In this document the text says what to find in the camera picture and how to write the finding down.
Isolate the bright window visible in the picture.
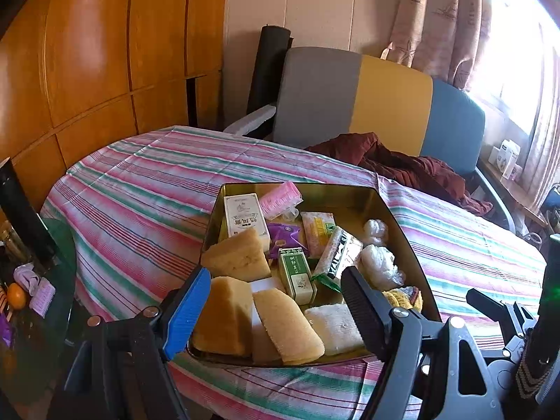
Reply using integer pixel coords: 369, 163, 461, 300
464, 0, 552, 132

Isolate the green small carton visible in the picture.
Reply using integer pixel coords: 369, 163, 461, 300
279, 247, 318, 306

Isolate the gold metal tin box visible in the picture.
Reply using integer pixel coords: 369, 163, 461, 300
188, 182, 441, 367

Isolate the maroon cloth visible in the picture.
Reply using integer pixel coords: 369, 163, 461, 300
304, 132, 493, 216

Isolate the black rolled mat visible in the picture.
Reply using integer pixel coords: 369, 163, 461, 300
246, 25, 293, 117

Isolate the dark glass side table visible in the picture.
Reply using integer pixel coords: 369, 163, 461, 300
0, 219, 78, 407

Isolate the white printed carton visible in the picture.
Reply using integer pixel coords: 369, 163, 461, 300
489, 139, 523, 180

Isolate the pink patterned curtain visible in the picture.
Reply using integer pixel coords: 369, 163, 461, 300
380, 0, 493, 92
523, 22, 560, 193

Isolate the pink green striped bed sheet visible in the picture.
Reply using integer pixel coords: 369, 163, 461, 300
41, 125, 547, 420

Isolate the orange fruit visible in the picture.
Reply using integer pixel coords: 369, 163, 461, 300
8, 283, 28, 310

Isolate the wooden side desk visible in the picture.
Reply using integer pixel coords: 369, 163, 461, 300
477, 157, 550, 228

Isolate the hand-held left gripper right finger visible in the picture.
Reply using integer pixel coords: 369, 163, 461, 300
341, 266, 504, 420

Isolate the white green striped packet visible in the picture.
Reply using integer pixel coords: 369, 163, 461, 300
313, 226, 364, 279

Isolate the yellow sponge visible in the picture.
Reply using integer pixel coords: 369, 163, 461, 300
200, 227, 272, 281
191, 276, 255, 356
253, 289, 325, 365

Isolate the clear plastic bag wad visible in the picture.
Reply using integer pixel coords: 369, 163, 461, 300
360, 245, 406, 290
363, 219, 389, 246

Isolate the black upright device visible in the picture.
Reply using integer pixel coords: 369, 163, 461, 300
0, 159, 54, 268

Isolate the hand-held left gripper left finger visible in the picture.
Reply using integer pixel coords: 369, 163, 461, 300
52, 267, 211, 420

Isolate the blue cup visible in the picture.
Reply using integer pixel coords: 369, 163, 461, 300
540, 186, 560, 217

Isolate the white foam block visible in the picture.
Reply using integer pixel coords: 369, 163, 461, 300
249, 277, 286, 295

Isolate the yellow knitted piece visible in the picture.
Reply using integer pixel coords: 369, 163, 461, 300
383, 286, 424, 312

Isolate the white towel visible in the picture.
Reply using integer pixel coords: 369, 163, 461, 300
304, 303, 365, 356

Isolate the pink yellow snack packet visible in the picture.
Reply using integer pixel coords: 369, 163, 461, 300
301, 212, 338, 257

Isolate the grey yellow blue sofa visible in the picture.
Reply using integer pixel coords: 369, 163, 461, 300
223, 46, 523, 232

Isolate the cream printed carton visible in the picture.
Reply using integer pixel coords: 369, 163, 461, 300
224, 193, 271, 252

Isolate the purple snack packet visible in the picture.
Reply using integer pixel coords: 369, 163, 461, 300
267, 222, 309, 264

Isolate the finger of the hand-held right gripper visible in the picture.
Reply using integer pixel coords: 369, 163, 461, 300
483, 342, 526, 366
466, 287, 540, 343

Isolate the lavender cloth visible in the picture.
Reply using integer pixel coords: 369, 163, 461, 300
13, 261, 43, 295

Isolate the orange wooden wardrobe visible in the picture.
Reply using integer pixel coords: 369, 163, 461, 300
0, 0, 228, 211

